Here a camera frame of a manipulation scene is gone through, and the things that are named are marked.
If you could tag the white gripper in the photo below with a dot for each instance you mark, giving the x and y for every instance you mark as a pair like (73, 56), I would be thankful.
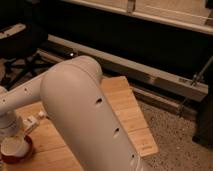
(11, 124)

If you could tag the white ceramic cup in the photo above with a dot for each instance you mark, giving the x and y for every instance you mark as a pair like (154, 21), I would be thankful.
(14, 146)

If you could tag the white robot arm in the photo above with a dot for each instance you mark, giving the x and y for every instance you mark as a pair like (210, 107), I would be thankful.
(71, 94)

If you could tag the orange ceramic bowl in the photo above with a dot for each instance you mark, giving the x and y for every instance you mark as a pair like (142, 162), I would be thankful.
(12, 159)

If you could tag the white tube with cap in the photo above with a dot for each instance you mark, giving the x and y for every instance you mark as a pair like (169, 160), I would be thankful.
(32, 122)

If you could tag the black office chair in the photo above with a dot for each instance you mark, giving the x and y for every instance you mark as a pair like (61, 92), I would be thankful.
(18, 46)

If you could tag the metal rail beam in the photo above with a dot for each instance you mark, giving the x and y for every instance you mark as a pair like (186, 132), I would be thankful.
(140, 72)

